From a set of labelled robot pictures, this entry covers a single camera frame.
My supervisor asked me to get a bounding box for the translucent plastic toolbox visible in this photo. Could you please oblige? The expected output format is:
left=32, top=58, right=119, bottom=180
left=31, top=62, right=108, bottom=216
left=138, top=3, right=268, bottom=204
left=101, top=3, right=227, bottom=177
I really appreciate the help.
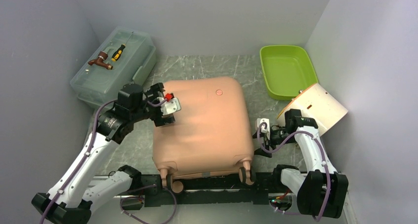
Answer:
left=70, top=27, right=156, bottom=109

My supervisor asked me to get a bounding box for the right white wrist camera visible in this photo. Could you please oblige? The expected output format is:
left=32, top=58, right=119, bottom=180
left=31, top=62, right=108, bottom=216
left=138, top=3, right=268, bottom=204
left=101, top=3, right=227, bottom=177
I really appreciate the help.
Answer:
left=256, top=118, right=271, bottom=140

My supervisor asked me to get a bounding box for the green plastic tray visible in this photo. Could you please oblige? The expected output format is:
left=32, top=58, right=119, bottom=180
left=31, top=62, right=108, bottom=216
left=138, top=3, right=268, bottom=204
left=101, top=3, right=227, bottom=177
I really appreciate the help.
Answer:
left=259, top=45, right=318, bottom=101

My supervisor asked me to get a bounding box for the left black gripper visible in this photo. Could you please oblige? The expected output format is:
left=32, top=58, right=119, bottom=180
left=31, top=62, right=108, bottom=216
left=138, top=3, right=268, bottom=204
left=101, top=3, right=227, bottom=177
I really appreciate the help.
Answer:
left=132, top=83, right=175, bottom=126

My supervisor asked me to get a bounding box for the cream appliance with orange rim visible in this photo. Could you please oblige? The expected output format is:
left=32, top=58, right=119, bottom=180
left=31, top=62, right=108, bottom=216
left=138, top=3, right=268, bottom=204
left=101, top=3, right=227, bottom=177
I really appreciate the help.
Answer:
left=277, top=83, right=348, bottom=136

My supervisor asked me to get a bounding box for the aluminium frame profile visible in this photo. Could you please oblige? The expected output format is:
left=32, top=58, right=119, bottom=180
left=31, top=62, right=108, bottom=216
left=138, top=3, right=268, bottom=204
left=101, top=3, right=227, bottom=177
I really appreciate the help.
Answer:
left=52, top=175, right=112, bottom=224

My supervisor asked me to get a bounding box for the yellow black screwdriver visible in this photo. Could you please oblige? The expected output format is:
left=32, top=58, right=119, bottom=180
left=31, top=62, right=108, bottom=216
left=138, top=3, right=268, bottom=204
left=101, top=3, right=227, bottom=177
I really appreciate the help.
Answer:
left=111, top=32, right=134, bottom=62

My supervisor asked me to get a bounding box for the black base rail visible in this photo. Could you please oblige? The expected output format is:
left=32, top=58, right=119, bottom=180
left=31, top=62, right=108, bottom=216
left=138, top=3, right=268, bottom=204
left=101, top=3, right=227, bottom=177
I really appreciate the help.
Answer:
left=109, top=172, right=304, bottom=208

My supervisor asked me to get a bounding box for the pink hard-shell suitcase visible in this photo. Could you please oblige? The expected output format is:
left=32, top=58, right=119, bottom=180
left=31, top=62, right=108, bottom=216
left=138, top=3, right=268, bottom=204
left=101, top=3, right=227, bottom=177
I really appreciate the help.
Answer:
left=152, top=76, right=255, bottom=192

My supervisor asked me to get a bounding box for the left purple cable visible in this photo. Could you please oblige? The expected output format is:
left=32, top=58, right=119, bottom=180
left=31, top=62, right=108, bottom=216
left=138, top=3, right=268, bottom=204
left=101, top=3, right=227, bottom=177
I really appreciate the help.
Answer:
left=38, top=98, right=177, bottom=224

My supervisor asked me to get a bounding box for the brown brass faucet valve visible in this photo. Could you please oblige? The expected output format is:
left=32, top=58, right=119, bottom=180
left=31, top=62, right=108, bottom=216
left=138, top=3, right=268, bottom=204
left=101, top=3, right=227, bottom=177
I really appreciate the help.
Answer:
left=87, top=51, right=113, bottom=70

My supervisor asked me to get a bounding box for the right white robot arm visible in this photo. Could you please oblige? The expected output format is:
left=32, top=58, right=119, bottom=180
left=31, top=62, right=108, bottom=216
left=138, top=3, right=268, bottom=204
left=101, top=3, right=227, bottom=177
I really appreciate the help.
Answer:
left=253, top=109, right=348, bottom=222

